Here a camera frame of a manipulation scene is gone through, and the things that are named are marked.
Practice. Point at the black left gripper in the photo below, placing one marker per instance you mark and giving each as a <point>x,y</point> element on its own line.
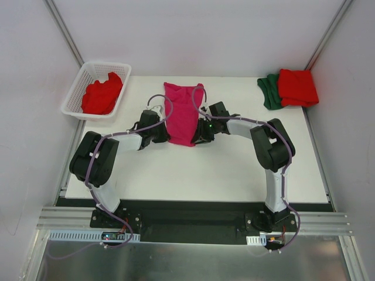
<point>163,134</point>

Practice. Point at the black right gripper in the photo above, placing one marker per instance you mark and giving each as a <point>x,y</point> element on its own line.
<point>200,136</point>

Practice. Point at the pink t shirt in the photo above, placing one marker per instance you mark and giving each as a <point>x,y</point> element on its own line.
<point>182,124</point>

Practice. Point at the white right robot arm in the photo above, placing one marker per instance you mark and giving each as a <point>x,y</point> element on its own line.
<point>274,152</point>

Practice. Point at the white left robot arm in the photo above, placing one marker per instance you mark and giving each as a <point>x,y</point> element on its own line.
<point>94,158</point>

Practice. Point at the red t shirt in basket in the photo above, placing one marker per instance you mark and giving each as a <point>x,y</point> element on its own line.
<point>100,98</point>

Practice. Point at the folded green t shirt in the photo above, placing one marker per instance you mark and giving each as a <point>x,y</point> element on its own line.
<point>269,88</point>

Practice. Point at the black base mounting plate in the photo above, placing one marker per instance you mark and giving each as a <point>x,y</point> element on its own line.
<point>192,222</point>

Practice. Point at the white perforated plastic basket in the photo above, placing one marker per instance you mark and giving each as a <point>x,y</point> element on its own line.
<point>89,73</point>

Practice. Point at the folded red t shirt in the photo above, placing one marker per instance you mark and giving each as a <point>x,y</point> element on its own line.
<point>297,88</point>

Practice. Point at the right white cable duct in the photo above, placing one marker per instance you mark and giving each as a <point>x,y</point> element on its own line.
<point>260,240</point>

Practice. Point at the white cable duct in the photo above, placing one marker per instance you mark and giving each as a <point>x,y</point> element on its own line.
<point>92,236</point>
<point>260,240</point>

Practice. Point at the left aluminium rail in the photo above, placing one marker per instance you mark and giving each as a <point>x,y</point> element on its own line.
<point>70,218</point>

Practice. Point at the aluminium rail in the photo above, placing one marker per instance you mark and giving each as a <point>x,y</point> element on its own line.
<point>325,224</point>
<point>70,218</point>

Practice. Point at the right aluminium rail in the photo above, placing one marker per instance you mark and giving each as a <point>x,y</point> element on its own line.
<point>325,224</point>

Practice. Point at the left white cable duct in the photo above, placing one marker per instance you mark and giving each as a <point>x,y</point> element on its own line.
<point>92,236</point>

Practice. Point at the left aluminium frame post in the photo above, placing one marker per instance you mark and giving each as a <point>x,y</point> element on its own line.
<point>63,29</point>

